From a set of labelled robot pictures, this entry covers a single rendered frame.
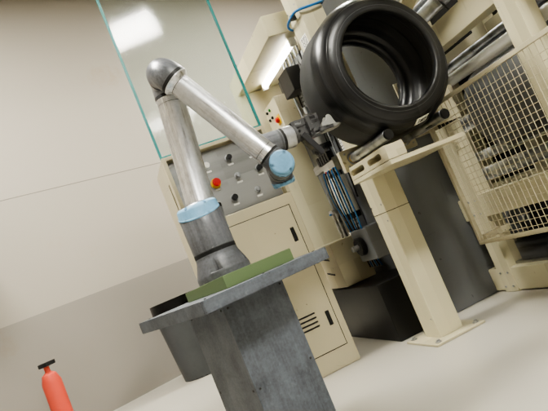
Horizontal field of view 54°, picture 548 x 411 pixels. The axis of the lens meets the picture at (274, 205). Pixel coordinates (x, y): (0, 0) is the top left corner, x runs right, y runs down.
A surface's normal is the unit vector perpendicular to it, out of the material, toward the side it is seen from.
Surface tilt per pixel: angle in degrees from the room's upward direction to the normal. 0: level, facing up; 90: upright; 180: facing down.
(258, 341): 90
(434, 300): 90
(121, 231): 90
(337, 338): 90
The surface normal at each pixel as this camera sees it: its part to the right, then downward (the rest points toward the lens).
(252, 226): 0.26, -0.19
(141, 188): 0.54, -0.29
